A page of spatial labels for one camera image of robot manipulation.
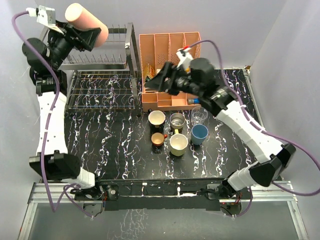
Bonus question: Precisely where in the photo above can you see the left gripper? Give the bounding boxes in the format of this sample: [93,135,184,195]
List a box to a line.
[49,20,100,71]

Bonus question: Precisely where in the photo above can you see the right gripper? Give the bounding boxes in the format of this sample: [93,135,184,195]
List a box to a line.
[144,62,203,98]

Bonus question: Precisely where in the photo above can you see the tall pink cup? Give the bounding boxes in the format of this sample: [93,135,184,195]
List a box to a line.
[64,3,109,48]

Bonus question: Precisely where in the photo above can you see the black mug white inside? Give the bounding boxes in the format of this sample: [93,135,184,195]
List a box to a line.
[147,108,166,133]

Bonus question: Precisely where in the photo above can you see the cream and brown tumbler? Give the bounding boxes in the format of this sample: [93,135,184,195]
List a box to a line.
[169,112,186,133]

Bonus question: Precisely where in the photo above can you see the clear faceted glass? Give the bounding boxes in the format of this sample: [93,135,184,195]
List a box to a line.
[191,106,208,126]

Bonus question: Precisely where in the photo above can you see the orange ceramic mug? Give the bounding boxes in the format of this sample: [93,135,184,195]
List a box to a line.
[151,132,168,147]

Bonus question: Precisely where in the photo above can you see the light green mug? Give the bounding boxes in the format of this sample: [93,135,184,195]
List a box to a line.
[169,129,189,157]

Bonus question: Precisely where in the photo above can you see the blue plastic cup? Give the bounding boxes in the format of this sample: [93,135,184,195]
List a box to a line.
[191,124,209,145]

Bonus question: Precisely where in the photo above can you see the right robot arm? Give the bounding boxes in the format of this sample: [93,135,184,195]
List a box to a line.
[144,58,296,199]

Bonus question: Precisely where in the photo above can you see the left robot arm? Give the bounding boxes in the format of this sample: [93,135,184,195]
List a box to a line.
[22,22,104,200]

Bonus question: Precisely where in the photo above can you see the steel two-tier dish rack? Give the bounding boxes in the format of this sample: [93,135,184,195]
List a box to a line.
[39,22,143,117]

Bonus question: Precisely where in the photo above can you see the orange booklet stack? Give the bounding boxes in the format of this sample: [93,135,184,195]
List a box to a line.
[143,63,155,82]

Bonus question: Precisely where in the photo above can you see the peach plastic desk organizer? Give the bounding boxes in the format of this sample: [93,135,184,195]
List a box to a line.
[139,32,201,112]

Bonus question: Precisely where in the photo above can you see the blue capped small bottle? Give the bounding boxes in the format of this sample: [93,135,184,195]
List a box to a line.
[187,98,200,105]

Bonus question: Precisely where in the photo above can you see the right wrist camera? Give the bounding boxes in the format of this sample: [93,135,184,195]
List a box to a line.
[176,46,194,73]

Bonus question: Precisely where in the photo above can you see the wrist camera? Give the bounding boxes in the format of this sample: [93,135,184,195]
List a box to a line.
[25,5,64,34]
[176,46,194,73]

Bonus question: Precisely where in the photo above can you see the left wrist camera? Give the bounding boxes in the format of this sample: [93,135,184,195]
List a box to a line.
[25,5,64,34]

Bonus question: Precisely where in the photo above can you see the aluminium rail frame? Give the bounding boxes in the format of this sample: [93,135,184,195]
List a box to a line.
[18,180,309,240]

